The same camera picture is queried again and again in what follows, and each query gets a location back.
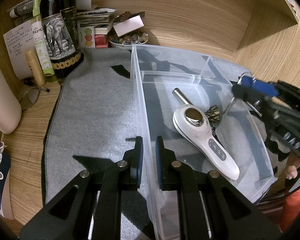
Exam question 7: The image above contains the yellow tube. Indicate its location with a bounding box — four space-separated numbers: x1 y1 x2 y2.
25 49 46 86

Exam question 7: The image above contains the small round mirror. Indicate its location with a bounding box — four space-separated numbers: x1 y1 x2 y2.
17 88 39 110

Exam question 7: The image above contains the clear plastic storage box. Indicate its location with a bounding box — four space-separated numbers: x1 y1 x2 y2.
130 44 275 240

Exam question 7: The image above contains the silver metal tube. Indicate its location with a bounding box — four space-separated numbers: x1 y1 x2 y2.
172 87 193 105

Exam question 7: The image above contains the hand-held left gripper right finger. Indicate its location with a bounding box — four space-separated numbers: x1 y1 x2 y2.
155 136 283 240

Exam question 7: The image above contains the rolled newspaper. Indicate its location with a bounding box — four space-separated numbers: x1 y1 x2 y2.
7 0 44 18

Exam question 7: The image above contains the grey mat with black print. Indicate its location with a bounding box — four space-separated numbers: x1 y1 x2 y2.
41 46 285 240

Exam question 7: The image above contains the white handheld facial massager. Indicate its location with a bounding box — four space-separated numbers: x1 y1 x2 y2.
172 104 240 180

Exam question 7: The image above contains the handwritten paper note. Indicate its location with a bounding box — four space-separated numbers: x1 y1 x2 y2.
3 20 35 80

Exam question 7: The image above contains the person's right hand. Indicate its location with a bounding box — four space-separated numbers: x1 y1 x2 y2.
285 154 300 180

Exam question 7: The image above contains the pale pink mug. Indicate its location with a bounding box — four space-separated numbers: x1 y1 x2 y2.
0 57 22 134

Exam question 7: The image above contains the stack of books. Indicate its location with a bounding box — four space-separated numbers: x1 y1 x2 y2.
76 9 118 48

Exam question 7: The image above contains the white bowl of marbles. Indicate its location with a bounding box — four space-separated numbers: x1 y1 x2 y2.
108 31 149 48

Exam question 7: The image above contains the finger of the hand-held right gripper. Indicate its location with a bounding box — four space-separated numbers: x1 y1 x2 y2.
247 99 265 117
232 76 278 100

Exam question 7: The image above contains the person's right forearm orange sleeve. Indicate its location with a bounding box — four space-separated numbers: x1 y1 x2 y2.
281 170 300 233

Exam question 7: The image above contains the dark wine bottle elephant label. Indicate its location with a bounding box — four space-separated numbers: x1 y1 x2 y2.
39 0 84 79

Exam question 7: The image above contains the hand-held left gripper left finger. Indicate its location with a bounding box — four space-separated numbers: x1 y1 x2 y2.
19 136 144 240

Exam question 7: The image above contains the green spray bottle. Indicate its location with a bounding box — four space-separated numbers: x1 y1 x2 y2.
31 0 55 82

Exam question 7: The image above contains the fruit sticker card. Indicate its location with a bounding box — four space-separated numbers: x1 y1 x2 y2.
80 26 95 48

